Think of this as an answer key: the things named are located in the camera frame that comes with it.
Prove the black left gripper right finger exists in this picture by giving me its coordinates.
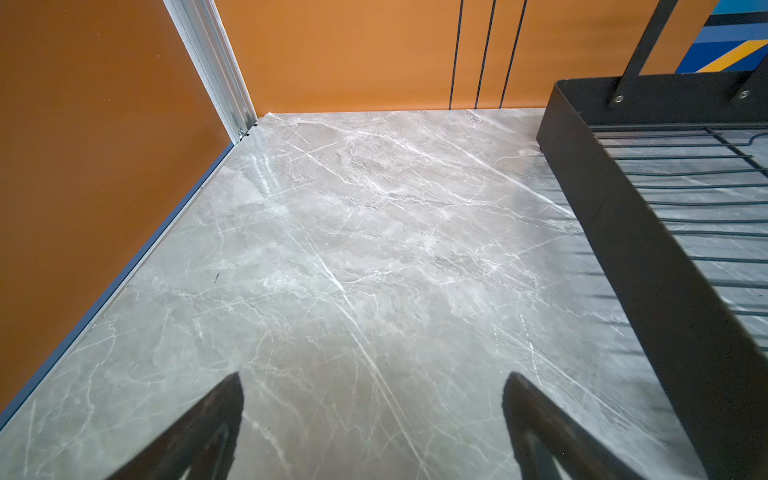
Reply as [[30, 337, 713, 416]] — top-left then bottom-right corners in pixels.
[[502, 372, 641, 479]]

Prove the black wire dish rack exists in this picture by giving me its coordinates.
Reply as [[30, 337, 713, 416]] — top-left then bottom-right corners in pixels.
[[537, 1, 767, 479]]

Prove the aluminium left corner post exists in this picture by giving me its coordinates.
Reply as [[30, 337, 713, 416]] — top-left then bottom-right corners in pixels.
[[164, 0, 258, 144]]

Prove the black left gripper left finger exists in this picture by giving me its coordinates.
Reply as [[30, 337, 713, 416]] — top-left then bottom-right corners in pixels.
[[110, 372, 244, 479]]

